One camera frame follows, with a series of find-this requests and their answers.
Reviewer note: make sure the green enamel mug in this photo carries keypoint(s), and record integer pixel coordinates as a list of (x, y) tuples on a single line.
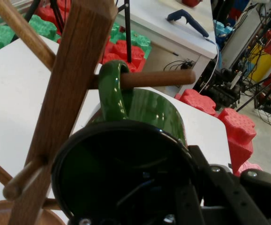
[(149, 110)]

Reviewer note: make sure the red foam building block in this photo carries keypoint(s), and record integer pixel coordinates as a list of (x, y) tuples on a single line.
[(238, 131)]

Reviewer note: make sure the wooden mug tree stand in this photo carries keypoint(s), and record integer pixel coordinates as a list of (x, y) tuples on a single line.
[(67, 82)]

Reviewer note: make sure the yellow foam block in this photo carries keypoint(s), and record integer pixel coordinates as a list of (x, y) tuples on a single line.
[(262, 58)]

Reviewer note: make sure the white side table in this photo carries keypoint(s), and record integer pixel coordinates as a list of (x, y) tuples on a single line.
[(163, 30)]

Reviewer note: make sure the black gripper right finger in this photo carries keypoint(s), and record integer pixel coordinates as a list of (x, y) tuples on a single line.
[(231, 201)]

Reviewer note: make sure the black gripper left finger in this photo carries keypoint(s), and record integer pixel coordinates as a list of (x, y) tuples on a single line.
[(187, 206)]

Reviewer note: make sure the light blue foam block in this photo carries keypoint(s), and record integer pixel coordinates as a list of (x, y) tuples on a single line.
[(223, 32)]

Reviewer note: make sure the black camera tripod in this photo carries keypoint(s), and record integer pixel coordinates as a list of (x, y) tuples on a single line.
[(127, 30)]

